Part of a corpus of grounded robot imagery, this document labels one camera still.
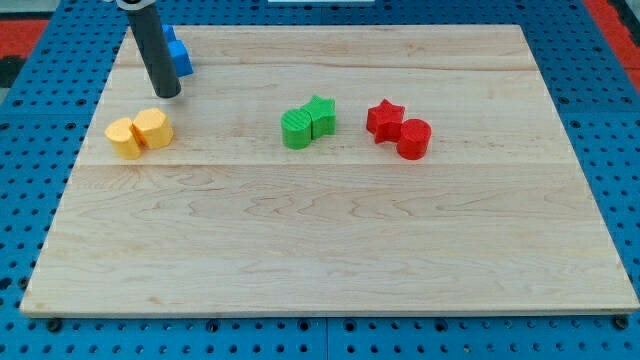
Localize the red cylinder block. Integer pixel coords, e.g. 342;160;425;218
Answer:
396;119;432;160

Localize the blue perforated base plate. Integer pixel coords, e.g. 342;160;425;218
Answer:
1;1;639;359

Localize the green cylinder block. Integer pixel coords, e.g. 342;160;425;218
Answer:
280;109;312;150

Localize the green star block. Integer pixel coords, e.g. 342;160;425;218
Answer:
301;95;336;139

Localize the blue block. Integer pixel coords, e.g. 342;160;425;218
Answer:
162;24;194;77

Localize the light wooden board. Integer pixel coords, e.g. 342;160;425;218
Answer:
20;25;639;319

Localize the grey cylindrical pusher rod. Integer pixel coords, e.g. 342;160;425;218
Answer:
116;0;181;99

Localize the yellow hexagon block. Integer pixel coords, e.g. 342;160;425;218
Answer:
133;108;174;149

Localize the red star block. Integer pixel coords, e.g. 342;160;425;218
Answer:
366;99;405;143

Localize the yellow half-round block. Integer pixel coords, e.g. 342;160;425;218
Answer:
104;117;142;160

